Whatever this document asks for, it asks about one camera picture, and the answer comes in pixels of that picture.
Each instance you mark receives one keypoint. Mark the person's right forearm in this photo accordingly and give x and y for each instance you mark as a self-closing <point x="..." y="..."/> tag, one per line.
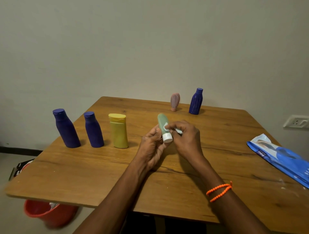
<point x="227" y="205"/>

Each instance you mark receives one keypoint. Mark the black cardboard box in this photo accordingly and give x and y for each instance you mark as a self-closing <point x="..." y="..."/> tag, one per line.
<point x="19" y="168"/>

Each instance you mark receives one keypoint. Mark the person's left hand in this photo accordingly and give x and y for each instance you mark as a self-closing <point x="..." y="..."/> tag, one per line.
<point x="148" y="151"/>

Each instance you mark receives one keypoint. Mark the blue wipes packet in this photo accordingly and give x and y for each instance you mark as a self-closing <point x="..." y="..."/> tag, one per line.
<point x="284" y="160"/>

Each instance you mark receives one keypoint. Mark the white wipe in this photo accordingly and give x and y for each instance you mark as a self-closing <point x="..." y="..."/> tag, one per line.
<point x="179" y="131"/>

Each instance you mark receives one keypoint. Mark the large blue plastic bottle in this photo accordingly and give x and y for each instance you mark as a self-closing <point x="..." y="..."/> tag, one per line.
<point x="67" y="130"/>

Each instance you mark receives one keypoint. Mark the person's left thumb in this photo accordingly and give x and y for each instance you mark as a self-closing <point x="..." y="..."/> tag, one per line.
<point x="156" y="134"/>

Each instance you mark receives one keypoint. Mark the person's left forearm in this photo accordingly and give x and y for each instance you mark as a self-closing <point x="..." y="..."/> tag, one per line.
<point x="115" y="202"/>

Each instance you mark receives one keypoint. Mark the green tube with white cap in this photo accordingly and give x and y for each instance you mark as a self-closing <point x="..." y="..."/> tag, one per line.
<point x="162" y="120"/>

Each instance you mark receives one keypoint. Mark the small blue plastic bottle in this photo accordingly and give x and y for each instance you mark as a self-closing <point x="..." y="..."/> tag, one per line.
<point x="94" y="131"/>

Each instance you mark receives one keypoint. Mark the yellow plastic bottle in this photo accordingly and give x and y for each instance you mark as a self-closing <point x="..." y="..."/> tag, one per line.
<point x="118" y="132"/>

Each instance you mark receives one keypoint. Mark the ribbed blue plastic bottle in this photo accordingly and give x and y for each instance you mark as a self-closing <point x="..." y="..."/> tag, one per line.
<point x="195" y="102"/>

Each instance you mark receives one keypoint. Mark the white wall socket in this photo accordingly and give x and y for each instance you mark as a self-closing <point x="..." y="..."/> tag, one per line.
<point x="296" y="121"/>

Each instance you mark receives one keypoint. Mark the pink ribbed tube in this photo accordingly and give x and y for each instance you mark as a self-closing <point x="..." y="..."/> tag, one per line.
<point x="175" y="102"/>

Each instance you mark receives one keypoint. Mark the white crumpled waste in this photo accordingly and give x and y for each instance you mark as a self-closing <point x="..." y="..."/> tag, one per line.
<point x="53" y="205"/>

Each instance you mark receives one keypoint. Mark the person's right thumb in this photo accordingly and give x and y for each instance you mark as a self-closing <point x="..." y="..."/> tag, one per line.
<point x="175" y="137"/>

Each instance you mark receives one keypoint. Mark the person's right hand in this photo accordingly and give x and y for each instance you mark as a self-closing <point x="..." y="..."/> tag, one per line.
<point x="189" y="142"/>

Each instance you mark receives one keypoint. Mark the red plastic bucket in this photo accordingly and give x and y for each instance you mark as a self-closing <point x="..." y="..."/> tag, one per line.
<point x="52" y="215"/>

